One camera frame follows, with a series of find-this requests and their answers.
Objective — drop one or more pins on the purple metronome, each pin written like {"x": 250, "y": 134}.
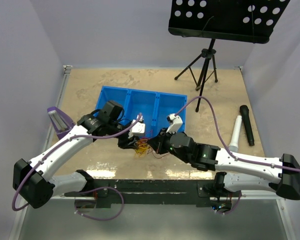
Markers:
{"x": 61, "y": 122}

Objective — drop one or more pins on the white microphone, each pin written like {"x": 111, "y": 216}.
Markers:
{"x": 234, "y": 142}

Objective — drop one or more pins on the blue three-compartment plastic bin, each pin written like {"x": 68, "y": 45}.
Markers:
{"x": 155, "y": 106}

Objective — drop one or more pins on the black microphone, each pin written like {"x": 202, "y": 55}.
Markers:
{"x": 244, "y": 111}

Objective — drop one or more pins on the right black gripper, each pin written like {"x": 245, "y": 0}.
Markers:
{"x": 157, "y": 142}

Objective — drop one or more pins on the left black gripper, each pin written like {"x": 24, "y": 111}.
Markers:
{"x": 127, "y": 143}

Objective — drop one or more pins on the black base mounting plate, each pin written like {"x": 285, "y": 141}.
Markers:
{"x": 199, "y": 193}

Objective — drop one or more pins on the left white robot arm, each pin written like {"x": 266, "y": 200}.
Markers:
{"x": 35, "y": 180}

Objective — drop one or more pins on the black music stand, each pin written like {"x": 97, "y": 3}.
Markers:
{"x": 247, "y": 21}

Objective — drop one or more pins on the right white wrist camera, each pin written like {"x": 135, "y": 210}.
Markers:
{"x": 175, "y": 122}

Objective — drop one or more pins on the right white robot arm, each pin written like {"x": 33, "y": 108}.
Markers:
{"x": 239, "y": 172}

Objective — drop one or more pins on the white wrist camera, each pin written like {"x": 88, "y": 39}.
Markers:
{"x": 175, "y": 122}
{"x": 138, "y": 130}

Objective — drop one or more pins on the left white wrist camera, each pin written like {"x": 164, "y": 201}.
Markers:
{"x": 138, "y": 130}

